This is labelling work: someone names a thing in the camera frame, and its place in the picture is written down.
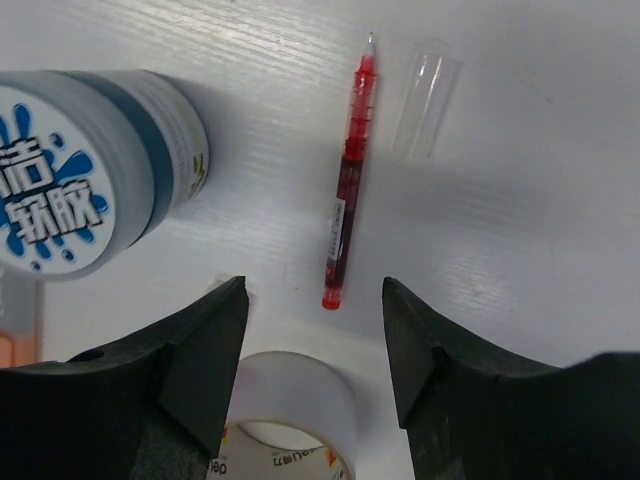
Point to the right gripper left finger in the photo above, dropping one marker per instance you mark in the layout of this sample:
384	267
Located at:
151	405

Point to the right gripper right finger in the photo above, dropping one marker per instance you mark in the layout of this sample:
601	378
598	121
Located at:
474	410

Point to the near blue white putty jar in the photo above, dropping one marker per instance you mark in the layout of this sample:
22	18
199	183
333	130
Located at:
91	163

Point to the red gel pen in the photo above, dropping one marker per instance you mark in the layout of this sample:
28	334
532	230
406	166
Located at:
350	175

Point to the large clear tape roll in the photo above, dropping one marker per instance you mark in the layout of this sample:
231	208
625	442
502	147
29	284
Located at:
290	417

